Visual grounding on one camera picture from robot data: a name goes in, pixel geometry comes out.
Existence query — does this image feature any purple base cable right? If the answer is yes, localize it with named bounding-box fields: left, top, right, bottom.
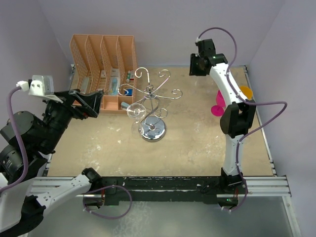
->
left=221, top=182, right=249, bottom=213

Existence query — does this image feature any chrome wire wine glass rack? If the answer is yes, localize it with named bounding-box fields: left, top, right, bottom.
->
left=118, top=67, right=183, bottom=142

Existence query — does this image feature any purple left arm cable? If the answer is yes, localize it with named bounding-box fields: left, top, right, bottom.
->
left=0, top=85, right=29, bottom=196

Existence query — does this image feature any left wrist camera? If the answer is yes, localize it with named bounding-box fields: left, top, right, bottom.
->
left=16, top=75, right=63, bottom=103

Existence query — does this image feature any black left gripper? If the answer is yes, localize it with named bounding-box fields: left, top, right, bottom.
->
left=41, top=87, right=104, bottom=151

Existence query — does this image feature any white glue stick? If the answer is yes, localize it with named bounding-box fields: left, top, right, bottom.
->
left=126, top=71, right=131, bottom=83

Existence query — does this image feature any orange perforated desk organizer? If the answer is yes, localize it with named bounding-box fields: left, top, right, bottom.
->
left=70, top=34, right=138, bottom=114

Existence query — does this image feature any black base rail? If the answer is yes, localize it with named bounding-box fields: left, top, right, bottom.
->
left=76, top=175, right=249, bottom=205

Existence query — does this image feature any blue stapler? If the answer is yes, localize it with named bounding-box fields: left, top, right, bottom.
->
left=120, top=102, right=130, bottom=110

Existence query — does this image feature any orange plastic wine glass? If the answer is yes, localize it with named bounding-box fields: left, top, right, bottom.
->
left=240, top=85, right=253, bottom=100

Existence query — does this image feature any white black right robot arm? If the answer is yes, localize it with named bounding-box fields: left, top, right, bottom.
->
left=189, top=39, right=256, bottom=193

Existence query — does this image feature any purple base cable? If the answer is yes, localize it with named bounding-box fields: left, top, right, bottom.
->
left=82, top=184, right=133, bottom=219
left=221, top=182, right=249, bottom=213

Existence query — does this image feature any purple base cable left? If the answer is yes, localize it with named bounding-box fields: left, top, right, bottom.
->
left=82, top=184, right=133, bottom=219

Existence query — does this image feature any pink plastic wine glass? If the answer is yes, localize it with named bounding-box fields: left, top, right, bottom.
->
left=210, top=90, right=226, bottom=117

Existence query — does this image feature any clear wine glass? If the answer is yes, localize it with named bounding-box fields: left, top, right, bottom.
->
left=126, top=103, right=147, bottom=137

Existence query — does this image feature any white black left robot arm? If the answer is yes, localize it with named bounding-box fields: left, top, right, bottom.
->
left=0, top=89, right=104, bottom=237

